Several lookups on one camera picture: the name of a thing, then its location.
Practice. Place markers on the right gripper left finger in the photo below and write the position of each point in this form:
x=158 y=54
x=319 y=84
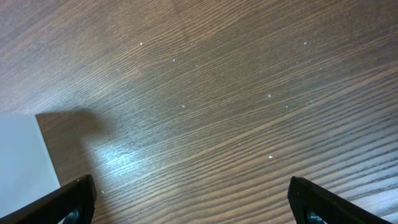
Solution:
x=72 y=203

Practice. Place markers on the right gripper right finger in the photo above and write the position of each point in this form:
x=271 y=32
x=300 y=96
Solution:
x=311 y=203

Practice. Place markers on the white cardboard box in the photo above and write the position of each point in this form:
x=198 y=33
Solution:
x=27 y=171

